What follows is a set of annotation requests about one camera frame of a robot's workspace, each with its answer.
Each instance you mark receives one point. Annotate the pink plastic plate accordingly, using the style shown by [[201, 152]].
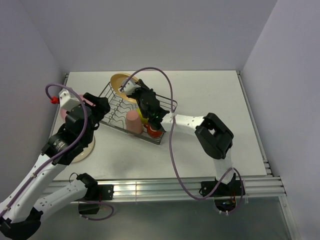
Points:
[[63, 112]]

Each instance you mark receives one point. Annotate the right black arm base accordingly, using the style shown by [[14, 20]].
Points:
[[228, 196]]

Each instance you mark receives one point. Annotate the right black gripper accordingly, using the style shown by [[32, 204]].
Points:
[[144, 87]]

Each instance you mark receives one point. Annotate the aluminium front rail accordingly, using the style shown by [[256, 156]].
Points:
[[169, 189]]

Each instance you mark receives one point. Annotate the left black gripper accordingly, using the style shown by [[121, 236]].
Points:
[[102, 106]]

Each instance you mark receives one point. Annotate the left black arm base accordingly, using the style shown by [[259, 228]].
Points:
[[94, 194]]

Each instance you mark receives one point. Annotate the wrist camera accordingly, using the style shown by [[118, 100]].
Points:
[[66, 100], [128, 86]]

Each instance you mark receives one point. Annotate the metal wire dish rack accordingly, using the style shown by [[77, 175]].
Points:
[[116, 118]]

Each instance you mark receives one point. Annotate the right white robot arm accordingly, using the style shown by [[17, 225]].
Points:
[[213, 135]]

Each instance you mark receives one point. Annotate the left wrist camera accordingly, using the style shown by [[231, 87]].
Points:
[[66, 100]]

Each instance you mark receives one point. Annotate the pink plastic cup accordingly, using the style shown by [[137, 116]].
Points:
[[133, 122]]

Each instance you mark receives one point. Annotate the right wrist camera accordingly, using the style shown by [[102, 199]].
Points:
[[128, 86]]

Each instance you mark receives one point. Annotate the orange brown ceramic mug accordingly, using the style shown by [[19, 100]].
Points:
[[151, 132]]

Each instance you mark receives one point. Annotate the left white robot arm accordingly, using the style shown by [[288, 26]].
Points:
[[22, 213]]

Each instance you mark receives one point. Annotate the lime green bowl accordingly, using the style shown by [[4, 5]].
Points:
[[142, 119]]

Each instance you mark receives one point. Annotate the cream yellow floral plate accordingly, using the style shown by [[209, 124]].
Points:
[[85, 153]]

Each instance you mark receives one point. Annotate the orange plastic plate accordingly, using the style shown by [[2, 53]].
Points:
[[116, 82]]

